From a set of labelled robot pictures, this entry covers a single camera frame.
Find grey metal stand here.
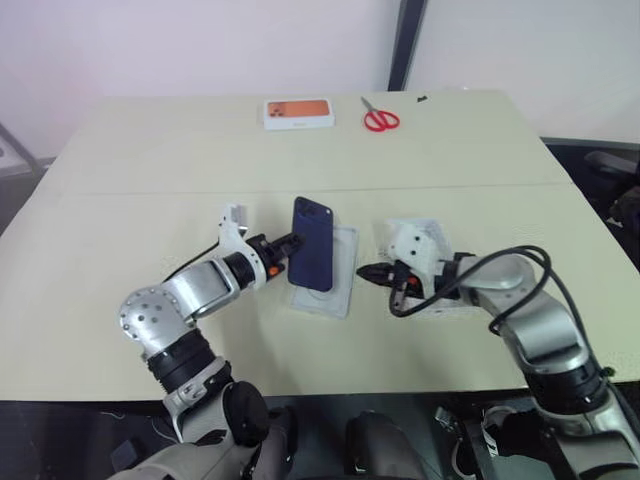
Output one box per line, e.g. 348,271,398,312
0,121,42,182

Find narrow dark rounded shape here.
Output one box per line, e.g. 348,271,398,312
266,405,302,480

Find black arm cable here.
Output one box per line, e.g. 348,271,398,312
386,244,554,338
163,238,222,284

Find large dark rounded shape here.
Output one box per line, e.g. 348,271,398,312
343,408,420,480

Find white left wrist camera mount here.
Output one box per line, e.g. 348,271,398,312
217,202,267,290

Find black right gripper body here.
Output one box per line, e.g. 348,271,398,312
389,258,426,300

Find beige robot torso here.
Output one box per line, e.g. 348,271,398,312
112,427,281,480

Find dark blue smartphone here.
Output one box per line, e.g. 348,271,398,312
286,195,336,293

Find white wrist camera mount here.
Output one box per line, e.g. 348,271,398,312
381,221,454,301
217,202,267,290

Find black office chair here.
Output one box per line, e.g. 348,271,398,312
543,135,640,261

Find dark vertical frame post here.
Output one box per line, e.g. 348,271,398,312
386,0,428,93

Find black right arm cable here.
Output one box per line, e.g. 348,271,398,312
386,244,554,338

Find black and white floor clutter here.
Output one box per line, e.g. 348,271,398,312
432,403,519,480

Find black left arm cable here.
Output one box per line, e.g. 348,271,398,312
163,238,222,284

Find red handled scissors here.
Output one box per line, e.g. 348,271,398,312
359,95,402,134

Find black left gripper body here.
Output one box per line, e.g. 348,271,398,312
251,233,297,279

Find clear phone case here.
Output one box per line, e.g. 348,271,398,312
289,222,362,322

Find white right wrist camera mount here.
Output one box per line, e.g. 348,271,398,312
381,221,454,301

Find white box with orange print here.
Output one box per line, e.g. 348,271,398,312
262,97,338,133

